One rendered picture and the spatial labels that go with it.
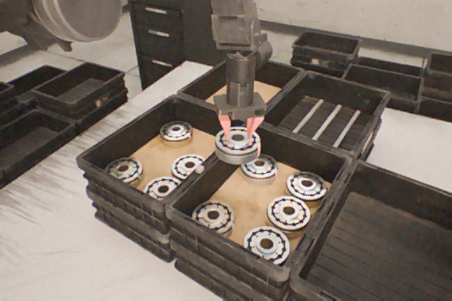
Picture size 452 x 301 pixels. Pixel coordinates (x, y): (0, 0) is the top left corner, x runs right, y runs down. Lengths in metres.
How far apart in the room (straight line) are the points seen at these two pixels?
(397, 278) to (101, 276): 0.69
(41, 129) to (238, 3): 1.71
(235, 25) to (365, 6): 3.43
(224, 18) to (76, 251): 0.73
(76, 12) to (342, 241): 0.75
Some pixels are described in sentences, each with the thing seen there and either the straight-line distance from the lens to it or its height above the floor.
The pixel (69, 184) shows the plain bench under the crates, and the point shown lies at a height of 0.70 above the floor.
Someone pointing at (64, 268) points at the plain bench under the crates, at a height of 0.70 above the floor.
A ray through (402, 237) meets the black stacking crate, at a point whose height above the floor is 0.83.
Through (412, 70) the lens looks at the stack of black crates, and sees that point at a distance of 2.68.
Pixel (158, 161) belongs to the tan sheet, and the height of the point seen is 0.83.
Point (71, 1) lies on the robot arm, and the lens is 0.35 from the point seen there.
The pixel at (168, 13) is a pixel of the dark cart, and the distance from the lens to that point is 2.40.
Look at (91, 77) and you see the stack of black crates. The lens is 2.37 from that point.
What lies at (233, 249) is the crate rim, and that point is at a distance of 0.75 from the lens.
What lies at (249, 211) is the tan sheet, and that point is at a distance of 0.93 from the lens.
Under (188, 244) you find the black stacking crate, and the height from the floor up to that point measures 0.83.
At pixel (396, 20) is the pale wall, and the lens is 4.06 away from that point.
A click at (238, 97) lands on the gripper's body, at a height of 1.16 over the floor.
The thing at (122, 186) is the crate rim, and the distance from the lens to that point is 0.89.
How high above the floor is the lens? 1.53
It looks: 36 degrees down
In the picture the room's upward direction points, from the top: straight up
